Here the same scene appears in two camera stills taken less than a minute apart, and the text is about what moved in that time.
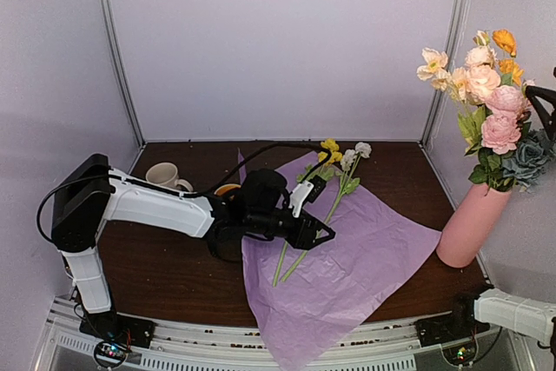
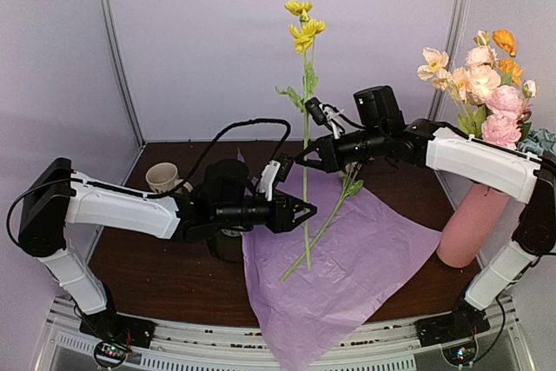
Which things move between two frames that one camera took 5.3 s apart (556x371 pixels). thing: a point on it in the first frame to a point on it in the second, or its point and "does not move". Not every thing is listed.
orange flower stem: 509,71 does not move
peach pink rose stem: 483,75 does not move
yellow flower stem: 328,147 to 302,34
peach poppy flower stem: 434,70 does not move
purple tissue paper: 303,300 does not move
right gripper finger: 547,95 to 405,144
